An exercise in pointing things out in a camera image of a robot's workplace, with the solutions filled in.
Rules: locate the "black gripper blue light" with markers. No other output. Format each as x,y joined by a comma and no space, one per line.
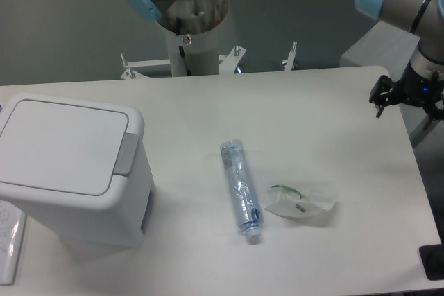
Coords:
412,89

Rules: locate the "white push-lid trash can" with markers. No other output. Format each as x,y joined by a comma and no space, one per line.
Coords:
78,167

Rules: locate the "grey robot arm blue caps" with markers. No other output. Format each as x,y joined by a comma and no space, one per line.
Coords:
422,18

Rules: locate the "grey cabinet beside table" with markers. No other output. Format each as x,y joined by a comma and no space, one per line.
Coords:
390,47

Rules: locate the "crumpled clear plastic wrapper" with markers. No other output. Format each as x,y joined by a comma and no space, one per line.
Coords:
303,205

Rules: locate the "black device at table edge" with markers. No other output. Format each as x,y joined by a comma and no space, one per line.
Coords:
432,261

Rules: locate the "crushed clear plastic bottle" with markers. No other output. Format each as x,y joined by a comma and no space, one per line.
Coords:
245,201

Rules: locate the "laminated paper sheet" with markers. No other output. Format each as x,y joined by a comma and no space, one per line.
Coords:
13,222

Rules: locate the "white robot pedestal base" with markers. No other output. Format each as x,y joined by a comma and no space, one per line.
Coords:
194,53

